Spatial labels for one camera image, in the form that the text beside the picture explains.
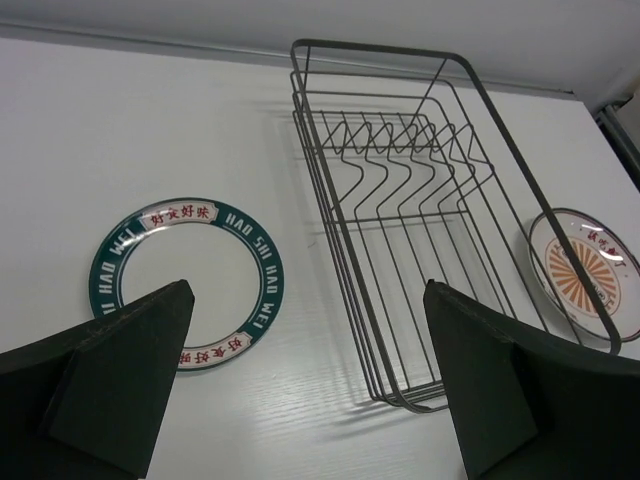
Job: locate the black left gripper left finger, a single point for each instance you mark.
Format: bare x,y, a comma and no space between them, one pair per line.
88,402

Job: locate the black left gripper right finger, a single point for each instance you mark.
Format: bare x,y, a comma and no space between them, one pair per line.
529,405

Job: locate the orange sunburst white plate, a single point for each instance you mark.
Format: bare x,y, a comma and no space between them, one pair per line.
609,265

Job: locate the green rimmed white plate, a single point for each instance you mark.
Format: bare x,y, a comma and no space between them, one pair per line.
106,277

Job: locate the grey wire dish rack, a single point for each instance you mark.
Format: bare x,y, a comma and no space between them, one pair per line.
417,178

